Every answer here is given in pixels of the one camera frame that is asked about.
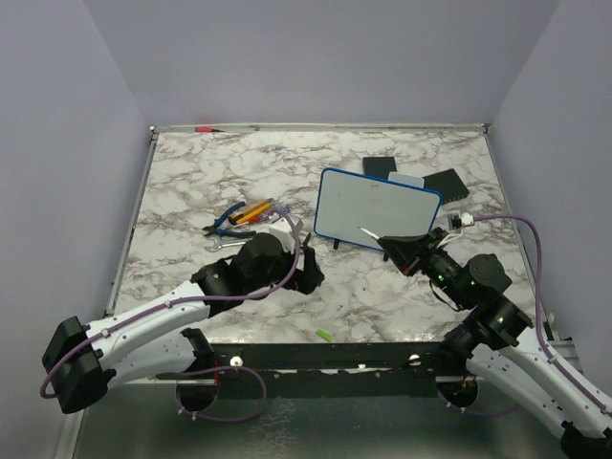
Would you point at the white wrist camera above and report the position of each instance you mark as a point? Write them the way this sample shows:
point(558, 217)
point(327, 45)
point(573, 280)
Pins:
point(458, 221)
point(283, 231)

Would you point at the green capped white marker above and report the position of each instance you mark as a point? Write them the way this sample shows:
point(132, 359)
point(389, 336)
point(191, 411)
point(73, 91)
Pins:
point(370, 233)

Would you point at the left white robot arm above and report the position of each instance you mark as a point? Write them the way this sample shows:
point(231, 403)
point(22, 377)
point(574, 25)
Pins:
point(83, 361)

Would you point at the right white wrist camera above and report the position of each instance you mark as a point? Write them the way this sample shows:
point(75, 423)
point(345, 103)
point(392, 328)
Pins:
point(458, 221)

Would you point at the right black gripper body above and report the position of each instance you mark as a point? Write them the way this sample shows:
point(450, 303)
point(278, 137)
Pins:
point(441, 267)

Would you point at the black network switch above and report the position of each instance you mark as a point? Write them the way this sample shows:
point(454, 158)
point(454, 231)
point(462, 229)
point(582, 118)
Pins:
point(448, 184)

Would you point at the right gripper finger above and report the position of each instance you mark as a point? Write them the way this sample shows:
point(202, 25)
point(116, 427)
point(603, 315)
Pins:
point(407, 261)
point(401, 242)

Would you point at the blue framed whiteboard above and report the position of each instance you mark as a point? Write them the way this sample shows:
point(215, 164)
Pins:
point(349, 205)

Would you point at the green marker cap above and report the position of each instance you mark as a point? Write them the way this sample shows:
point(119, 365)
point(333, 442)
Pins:
point(323, 334)

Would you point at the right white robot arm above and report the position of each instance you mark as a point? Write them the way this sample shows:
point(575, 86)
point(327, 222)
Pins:
point(498, 342)

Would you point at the blue pen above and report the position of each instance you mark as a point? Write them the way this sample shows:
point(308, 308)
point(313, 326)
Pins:
point(272, 213)

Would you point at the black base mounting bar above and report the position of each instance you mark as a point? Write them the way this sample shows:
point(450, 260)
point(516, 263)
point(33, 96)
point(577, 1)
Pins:
point(327, 370)

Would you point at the silver open end wrench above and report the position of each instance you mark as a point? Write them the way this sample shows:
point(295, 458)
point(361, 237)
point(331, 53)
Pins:
point(218, 244)

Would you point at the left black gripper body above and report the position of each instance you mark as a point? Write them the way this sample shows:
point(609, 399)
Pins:
point(282, 269)

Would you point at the grey small box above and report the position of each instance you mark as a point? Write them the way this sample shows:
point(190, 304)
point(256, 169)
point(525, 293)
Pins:
point(405, 179)

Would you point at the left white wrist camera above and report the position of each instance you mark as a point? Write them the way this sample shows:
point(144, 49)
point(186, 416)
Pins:
point(283, 231)

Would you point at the red marker on rail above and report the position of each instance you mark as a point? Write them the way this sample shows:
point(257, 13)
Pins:
point(207, 129)

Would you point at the black flat box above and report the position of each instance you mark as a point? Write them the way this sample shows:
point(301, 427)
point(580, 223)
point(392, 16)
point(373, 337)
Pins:
point(378, 167)

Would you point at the blue handled pliers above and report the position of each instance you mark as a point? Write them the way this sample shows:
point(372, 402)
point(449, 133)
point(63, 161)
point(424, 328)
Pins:
point(226, 224)

